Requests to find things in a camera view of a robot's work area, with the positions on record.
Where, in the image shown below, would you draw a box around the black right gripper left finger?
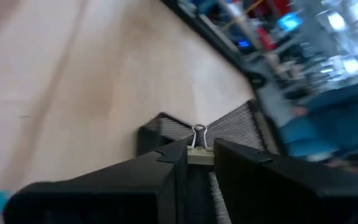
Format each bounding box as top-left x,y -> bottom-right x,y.
3,138 -> 188,224

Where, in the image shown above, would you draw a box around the yellow-green binder clip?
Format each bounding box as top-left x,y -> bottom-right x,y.
186,123 -> 216,166

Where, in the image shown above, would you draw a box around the black mesh desk organizer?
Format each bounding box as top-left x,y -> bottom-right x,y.
137,98 -> 281,224

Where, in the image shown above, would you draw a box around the person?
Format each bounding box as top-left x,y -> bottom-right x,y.
275,82 -> 358,166

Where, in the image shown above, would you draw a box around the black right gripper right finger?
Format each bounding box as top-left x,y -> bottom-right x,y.
213,138 -> 358,224

